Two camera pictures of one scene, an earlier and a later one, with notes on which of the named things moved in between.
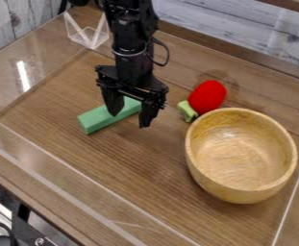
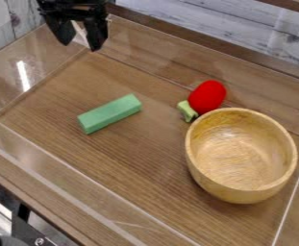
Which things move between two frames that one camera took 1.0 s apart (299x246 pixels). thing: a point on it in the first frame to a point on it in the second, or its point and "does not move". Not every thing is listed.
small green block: x=185 y=111 does not move
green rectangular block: x=97 y=118 does not move
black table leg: x=20 y=217 does not move
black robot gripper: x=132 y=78 to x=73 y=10
